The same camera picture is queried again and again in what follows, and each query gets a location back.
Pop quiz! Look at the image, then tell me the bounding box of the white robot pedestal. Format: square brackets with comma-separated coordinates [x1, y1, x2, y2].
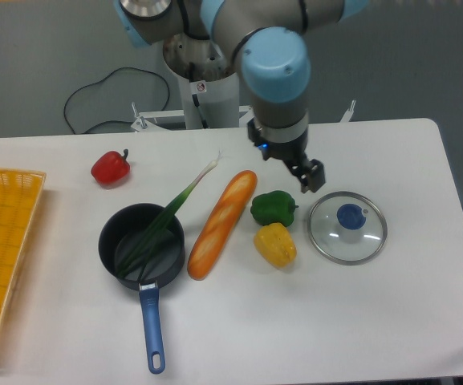
[163, 34, 254, 129]

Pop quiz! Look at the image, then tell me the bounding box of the black cable on floor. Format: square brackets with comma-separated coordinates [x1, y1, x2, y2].
[63, 67, 171, 135]

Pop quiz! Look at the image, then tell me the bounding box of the glass lid with blue knob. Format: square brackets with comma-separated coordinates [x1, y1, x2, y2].
[307, 191, 388, 265]

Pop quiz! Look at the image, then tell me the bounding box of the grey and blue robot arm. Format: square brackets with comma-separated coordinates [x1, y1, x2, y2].
[114, 1, 368, 193]

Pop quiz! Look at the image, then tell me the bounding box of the red bell pepper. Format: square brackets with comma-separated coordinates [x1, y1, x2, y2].
[91, 148, 131, 185]

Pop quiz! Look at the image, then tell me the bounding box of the white table frame bracket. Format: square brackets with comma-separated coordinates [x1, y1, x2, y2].
[130, 102, 186, 133]

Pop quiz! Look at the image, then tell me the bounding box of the green onion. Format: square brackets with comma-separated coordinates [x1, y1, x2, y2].
[117, 152, 222, 280]

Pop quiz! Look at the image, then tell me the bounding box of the orange baguette bread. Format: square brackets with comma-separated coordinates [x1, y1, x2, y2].
[187, 170, 258, 281]

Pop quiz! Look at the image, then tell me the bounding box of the yellow bell pepper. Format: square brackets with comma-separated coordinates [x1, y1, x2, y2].
[254, 222, 297, 268]

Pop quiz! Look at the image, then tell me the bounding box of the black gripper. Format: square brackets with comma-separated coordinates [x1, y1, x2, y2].
[247, 118, 326, 193]

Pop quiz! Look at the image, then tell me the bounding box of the green bell pepper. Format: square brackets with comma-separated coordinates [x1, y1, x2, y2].
[250, 190, 298, 227]

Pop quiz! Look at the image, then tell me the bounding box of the dark pot with blue handle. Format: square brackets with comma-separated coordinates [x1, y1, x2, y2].
[98, 203, 185, 375]

